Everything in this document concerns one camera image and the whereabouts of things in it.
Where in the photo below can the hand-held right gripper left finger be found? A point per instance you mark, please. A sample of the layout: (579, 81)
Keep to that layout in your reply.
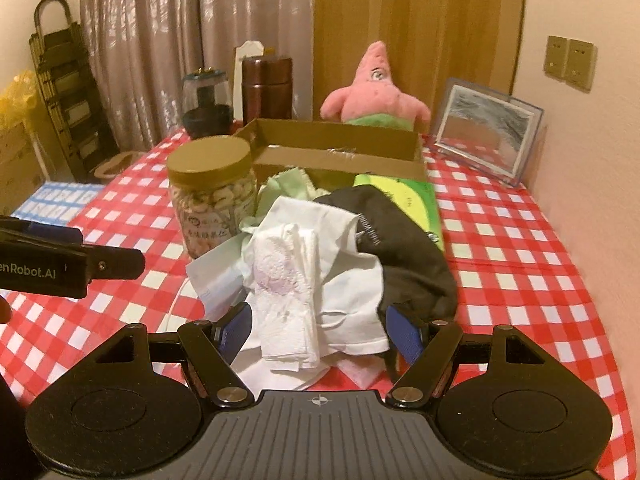
(234, 332)

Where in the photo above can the glass jar with dark lid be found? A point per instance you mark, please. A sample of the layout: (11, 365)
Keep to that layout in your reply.
(207, 110)

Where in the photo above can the beige wall socket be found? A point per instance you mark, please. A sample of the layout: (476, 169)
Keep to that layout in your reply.
(556, 56)
(581, 65)

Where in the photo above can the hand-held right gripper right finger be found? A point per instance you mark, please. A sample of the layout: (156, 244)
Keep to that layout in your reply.
(404, 336)

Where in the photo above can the stacked cardboard cartons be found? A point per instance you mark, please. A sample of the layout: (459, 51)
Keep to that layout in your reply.
(20, 170)

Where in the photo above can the black cloth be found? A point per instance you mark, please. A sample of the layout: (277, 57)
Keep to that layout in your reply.
(410, 260)

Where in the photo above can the red white checked tablecloth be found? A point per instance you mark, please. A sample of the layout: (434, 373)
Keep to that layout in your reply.
(500, 260)

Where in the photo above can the brown metal thermos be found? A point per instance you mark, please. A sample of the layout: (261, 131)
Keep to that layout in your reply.
(267, 90)

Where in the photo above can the wooden door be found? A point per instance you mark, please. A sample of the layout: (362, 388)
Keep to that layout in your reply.
(425, 20)

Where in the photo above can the white cloth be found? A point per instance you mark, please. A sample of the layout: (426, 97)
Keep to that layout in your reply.
(345, 285)

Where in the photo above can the black folding step ladder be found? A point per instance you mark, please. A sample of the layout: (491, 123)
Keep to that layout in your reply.
(70, 85)

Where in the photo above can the nut jar with gold lid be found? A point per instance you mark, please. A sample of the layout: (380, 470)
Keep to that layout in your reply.
(210, 200)

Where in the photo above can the clear picture frame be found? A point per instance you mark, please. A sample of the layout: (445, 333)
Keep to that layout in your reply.
(485, 125)

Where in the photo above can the yellow plastic bag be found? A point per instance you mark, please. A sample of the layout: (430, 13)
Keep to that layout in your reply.
(20, 95)

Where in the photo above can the beige patterned curtain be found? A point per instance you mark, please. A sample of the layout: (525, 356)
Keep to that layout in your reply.
(150, 35)

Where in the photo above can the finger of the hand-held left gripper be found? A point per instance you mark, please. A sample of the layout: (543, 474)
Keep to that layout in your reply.
(117, 262)
(50, 235)

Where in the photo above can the small tan object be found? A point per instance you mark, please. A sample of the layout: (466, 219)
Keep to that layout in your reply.
(112, 165)

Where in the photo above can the green yellow packet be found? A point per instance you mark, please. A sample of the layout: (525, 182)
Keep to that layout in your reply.
(415, 205)

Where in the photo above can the light green cloth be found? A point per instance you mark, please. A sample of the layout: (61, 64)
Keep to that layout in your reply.
(290, 187)

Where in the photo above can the pink starfish plush toy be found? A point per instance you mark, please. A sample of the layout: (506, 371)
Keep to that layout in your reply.
(372, 95)

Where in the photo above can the brown cardboard box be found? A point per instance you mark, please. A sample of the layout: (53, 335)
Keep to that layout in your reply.
(340, 160)

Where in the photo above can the white plastic bag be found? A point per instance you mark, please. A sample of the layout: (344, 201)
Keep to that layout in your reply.
(285, 300)

